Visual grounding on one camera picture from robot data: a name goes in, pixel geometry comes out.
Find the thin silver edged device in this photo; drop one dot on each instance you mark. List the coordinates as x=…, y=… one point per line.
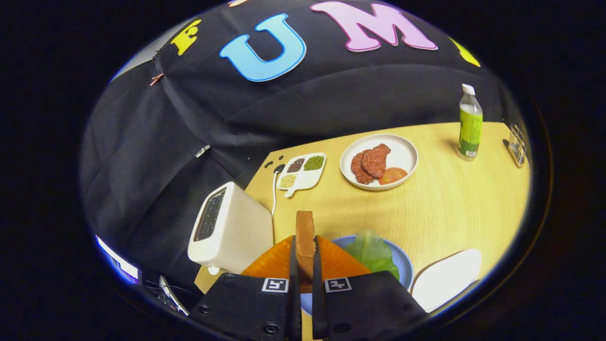
x=173, y=294

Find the black backdrop cloth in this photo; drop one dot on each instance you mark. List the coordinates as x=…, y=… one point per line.
x=355, y=94

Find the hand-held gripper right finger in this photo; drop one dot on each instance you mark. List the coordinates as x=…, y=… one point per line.
x=317, y=308

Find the lit monitor screen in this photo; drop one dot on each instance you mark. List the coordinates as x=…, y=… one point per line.
x=118, y=260

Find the white divided seed dish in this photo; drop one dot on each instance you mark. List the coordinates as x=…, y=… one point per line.
x=307, y=179

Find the silver cloth clip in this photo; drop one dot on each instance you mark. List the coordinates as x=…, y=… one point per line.
x=202, y=150

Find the green lettuce leaf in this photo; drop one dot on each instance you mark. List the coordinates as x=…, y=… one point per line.
x=371, y=251

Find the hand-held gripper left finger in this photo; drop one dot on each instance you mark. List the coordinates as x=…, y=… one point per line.
x=294, y=303

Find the copper cloth clip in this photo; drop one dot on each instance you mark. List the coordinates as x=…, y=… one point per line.
x=156, y=79

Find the white rounded square plate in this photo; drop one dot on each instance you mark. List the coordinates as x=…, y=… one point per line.
x=447, y=279

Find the red tomato slice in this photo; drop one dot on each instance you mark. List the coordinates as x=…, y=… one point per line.
x=393, y=175

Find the green label plastic bottle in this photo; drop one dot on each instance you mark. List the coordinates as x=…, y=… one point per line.
x=470, y=128

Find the round white plate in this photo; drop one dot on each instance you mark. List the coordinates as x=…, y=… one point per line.
x=402, y=154

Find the blue plate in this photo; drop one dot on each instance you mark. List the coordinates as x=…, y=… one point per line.
x=405, y=267

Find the brown crust bread slice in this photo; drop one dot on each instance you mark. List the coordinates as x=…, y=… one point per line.
x=305, y=237

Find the white toaster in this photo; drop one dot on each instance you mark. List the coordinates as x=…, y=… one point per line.
x=241, y=227

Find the brown meat patty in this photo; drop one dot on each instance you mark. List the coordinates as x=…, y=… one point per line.
x=357, y=170
x=376, y=161

